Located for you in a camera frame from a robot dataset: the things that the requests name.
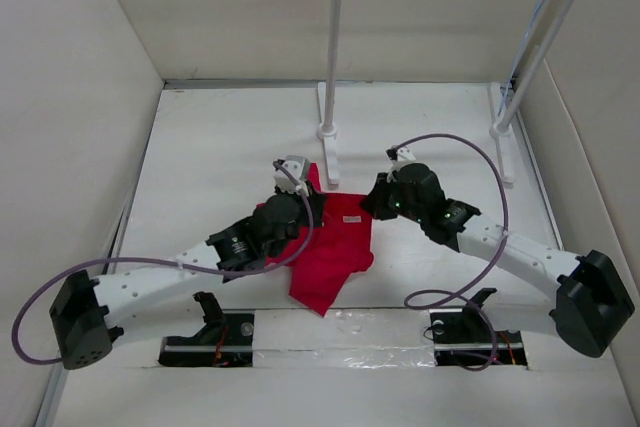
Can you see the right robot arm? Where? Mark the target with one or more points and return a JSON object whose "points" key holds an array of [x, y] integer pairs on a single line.
{"points": [[589, 302]]}

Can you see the white clothes rack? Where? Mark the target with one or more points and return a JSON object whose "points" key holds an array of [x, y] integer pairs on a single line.
{"points": [[500, 130]]}

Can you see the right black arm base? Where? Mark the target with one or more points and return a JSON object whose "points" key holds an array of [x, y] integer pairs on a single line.
{"points": [[462, 338]]}

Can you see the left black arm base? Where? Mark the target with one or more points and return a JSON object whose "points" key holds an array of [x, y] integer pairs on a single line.
{"points": [[224, 341]]}

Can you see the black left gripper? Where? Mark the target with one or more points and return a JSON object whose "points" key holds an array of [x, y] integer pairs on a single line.
{"points": [[315, 200]]}

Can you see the red t shirt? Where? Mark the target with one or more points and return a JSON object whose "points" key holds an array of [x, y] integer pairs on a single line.
{"points": [[338, 249]]}

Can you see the blue wire hanger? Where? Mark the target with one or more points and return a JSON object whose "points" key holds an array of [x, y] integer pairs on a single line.
{"points": [[506, 85]]}

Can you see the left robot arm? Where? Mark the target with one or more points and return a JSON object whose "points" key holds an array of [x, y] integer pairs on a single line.
{"points": [[89, 314]]}

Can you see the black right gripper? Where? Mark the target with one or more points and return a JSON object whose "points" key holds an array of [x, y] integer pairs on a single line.
{"points": [[375, 202]]}

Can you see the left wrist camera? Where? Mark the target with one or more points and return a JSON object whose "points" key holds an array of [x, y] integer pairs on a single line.
{"points": [[291, 174]]}

